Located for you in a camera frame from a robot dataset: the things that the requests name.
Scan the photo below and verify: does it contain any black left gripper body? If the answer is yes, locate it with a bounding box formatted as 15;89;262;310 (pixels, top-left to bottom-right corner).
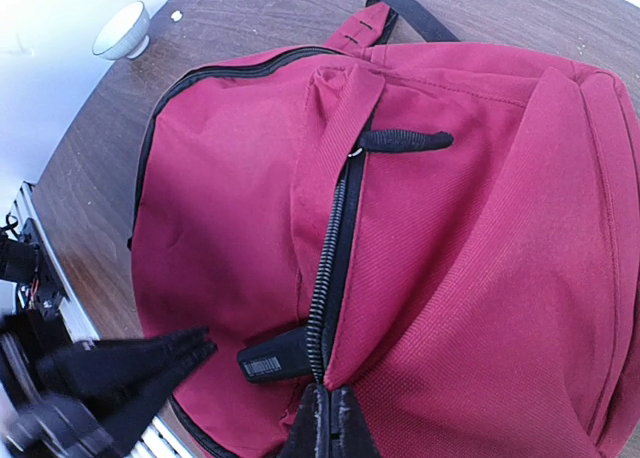
1;367;125;457

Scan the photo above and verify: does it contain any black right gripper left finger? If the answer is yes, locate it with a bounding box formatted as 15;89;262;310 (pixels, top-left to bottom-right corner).
279;384;332;458

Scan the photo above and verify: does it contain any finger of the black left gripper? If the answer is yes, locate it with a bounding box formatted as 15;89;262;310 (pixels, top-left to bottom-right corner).
70;341;217;443
37;327;210;378

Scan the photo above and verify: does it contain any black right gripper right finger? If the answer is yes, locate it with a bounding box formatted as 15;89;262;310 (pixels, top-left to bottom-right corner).
330;386;382;458

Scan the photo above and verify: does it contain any black pink highlighter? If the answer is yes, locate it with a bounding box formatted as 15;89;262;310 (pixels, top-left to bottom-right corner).
237;327;312;383

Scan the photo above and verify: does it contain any red student backpack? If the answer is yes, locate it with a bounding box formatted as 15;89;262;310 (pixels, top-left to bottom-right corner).
131;0;639;457

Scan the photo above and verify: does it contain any pale celadon ceramic bowl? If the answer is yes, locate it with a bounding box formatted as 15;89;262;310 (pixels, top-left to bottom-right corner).
92;1;150;61

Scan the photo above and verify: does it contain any aluminium front rail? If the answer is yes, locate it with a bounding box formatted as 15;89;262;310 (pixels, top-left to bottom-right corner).
10;181;195;458

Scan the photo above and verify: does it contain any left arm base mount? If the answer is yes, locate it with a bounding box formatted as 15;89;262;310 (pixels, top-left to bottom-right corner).
1;213;67;321

